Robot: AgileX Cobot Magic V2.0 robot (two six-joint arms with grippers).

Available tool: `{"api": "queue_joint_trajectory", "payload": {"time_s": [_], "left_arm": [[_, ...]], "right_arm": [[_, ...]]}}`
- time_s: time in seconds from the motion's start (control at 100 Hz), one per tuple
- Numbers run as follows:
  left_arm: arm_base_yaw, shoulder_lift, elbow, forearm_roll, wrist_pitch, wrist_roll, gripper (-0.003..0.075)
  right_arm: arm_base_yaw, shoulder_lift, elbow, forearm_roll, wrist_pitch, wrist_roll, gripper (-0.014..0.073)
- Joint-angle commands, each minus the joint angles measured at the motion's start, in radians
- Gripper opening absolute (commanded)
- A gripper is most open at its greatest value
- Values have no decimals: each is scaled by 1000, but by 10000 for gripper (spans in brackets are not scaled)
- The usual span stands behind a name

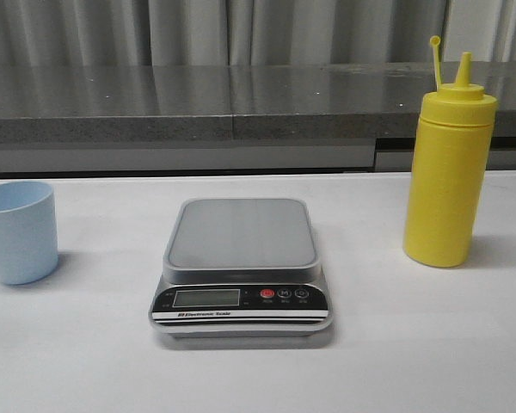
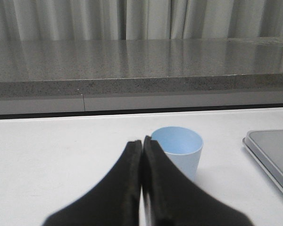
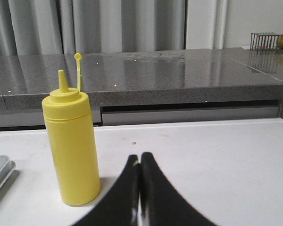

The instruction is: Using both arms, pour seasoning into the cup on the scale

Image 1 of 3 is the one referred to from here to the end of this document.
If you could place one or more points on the yellow squeeze bottle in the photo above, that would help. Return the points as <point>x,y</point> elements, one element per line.
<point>453,137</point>

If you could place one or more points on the grey stone counter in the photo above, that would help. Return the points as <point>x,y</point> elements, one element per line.
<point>210,120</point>

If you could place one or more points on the light blue plastic cup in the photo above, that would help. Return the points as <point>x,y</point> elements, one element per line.
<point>28,232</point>

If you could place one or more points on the silver electronic kitchen scale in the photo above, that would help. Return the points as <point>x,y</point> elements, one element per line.
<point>242,267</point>

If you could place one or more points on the grey curtain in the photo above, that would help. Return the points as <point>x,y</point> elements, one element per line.
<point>86,33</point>

